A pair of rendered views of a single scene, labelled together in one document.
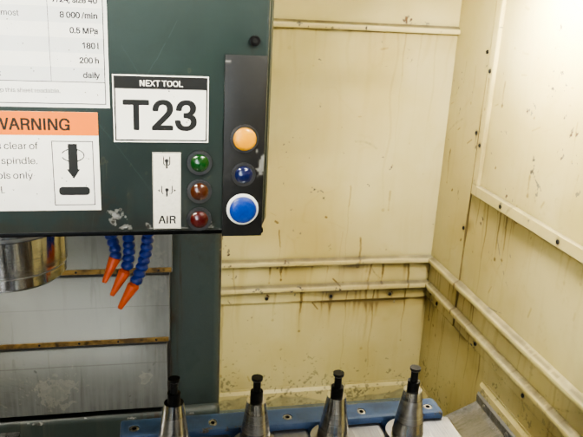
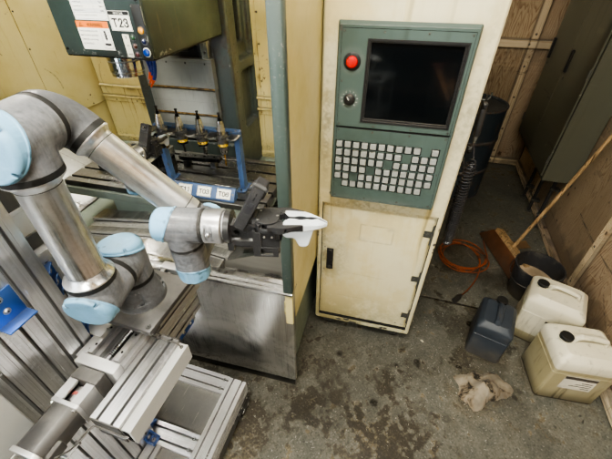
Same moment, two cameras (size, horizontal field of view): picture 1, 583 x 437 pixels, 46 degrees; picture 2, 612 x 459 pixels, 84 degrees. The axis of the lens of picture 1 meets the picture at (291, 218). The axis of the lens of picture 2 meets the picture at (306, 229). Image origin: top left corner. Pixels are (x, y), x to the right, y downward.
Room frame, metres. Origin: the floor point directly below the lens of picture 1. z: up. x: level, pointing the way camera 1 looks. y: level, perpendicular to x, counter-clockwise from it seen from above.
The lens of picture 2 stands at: (-0.38, -1.24, 1.88)
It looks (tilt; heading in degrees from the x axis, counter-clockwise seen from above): 38 degrees down; 27
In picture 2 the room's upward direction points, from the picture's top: straight up
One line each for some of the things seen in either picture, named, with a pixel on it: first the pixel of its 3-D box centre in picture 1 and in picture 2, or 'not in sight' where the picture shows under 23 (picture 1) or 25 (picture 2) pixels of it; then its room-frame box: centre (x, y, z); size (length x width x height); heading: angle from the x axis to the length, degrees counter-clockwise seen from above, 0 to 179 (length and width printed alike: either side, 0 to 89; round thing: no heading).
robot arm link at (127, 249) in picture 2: not in sight; (124, 259); (0.02, -0.45, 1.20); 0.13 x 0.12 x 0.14; 24
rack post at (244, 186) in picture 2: not in sight; (240, 163); (0.89, -0.22, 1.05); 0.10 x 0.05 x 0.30; 12
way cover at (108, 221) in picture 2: not in sight; (157, 239); (0.51, 0.11, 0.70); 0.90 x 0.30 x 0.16; 102
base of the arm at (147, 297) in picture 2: not in sight; (137, 284); (0.03, -0.45, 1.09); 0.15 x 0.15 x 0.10
